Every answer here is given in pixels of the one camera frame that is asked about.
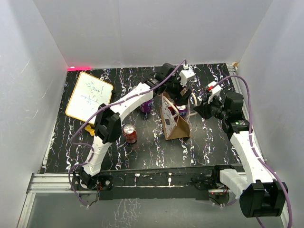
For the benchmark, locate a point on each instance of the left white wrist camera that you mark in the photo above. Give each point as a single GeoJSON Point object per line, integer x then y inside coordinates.
{"type": "Point", "coordinates": [186, 74]}

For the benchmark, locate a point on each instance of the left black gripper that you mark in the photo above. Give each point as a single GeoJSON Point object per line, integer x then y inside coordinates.
{"type": "Point", "coordinates": [181, 99]}

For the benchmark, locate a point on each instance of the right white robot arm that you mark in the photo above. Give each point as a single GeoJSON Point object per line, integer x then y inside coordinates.
{"type": "Point", "coordinates": [259, 193]}

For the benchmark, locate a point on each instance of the purple Fanta can front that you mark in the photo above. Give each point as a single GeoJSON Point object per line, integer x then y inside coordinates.
{"type": "Point", "coordinates": [182, 110]}

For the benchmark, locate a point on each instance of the red cola can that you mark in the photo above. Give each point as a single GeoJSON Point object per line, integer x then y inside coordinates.
{"type": "Point", "coordinates": [129, 131]}
{"type": "Point", "coordinates": [171, 107]}

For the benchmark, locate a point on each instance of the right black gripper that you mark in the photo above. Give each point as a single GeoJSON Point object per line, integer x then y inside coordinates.
{"type": "Point", "coordinates": [203, 110]}

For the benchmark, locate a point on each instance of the yellow framed whiteboard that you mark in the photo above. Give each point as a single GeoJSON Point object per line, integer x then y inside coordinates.
{"type": "Point", "coordinates": [88, 94]}

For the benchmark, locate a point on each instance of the purple fanta can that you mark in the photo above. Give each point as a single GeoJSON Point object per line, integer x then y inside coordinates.
{"type": "Point", "coordinates": [182, 110]}
{"type": "Point", "coordinates": [146, 106]}

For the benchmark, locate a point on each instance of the black base frame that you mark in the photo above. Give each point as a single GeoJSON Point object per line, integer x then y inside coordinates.
{"type": "Point", "coordinates": [197, 182]}

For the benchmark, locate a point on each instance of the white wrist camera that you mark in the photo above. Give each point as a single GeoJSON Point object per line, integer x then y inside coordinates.
{"type": "Point", "coordinates": [186, 74]}
{"type": "Point", "coordinates": [213, 90]}

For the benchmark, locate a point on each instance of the purple Fanta can middle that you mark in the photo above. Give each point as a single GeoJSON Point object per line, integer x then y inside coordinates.
{"type": "Point", "coordinates": [146, 106]}

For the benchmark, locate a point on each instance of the red cola can front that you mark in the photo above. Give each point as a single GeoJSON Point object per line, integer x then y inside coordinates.
{"type": "Point", "coordinates": [129, 131]}

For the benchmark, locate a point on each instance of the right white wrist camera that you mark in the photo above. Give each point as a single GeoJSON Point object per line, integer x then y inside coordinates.
{"type": "Point", "coordinates": [213, 90]}

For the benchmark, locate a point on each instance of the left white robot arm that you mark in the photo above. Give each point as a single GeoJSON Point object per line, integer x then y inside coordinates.
{"type": "Point", "coordinates": [108, 118]}

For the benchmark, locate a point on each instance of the pink tape strip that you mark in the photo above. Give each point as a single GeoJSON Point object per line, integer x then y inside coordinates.
{"type": "Point", "coordinates": [81, 68]}

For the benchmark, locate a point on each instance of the brown canvas tote bag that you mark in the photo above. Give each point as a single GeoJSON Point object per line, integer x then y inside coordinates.
{"type": "Point", "coordinates": [174, 127]}

